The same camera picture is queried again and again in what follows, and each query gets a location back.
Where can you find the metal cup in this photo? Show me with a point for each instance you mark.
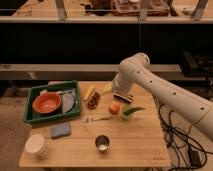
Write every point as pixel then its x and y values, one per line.
pixel 102 143

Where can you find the black gripper finger pad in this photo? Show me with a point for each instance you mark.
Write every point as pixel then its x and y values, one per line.
pixel 126 99

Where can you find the green plastic dish tray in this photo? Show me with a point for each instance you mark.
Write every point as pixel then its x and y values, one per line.
pixel 32 117

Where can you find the blue sponge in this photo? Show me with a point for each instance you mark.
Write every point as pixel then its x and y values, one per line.
pixel 60 130

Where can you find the yellow corn cob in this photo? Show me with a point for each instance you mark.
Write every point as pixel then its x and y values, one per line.
pixel 89 92

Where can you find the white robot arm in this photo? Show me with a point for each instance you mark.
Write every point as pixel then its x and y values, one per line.
pixel 195 109

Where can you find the black power adapter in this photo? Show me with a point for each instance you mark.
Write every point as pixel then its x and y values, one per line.
pixel 194 158

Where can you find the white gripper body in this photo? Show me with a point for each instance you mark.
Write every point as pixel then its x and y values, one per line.
pixel 121 85

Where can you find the grey plate in tray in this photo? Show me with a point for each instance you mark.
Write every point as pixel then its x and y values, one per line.
pixel 67 102

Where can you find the metal fork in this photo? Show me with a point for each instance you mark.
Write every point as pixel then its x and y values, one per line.
pixel 88 120

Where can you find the red bowl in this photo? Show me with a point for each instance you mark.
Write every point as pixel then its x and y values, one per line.
pixel 47 104

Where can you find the orange fruit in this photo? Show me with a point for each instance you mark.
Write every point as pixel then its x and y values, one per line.
pixel 114 108

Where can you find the utensil in tray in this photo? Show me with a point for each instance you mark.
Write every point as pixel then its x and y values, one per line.
pixel 59 92

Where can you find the stack of white bowls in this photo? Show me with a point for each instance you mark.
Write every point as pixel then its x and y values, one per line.
pixel 36 145

